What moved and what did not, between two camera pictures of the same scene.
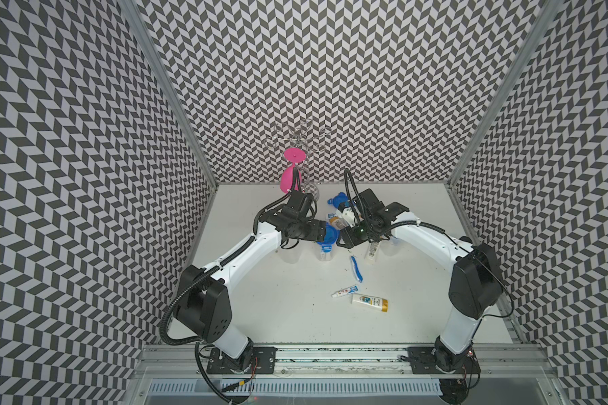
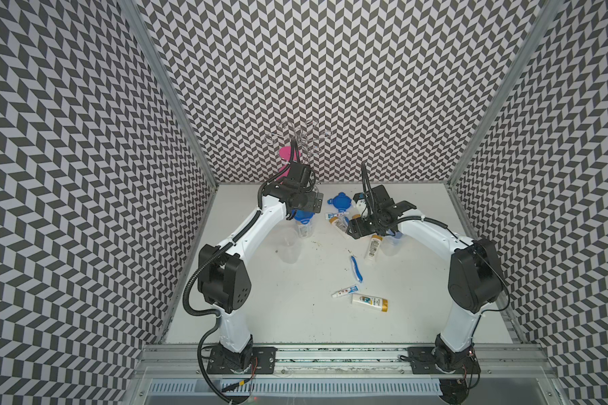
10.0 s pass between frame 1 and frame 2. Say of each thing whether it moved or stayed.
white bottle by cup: stayed
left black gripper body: moved
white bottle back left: stayed
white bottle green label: stayed
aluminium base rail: stayed
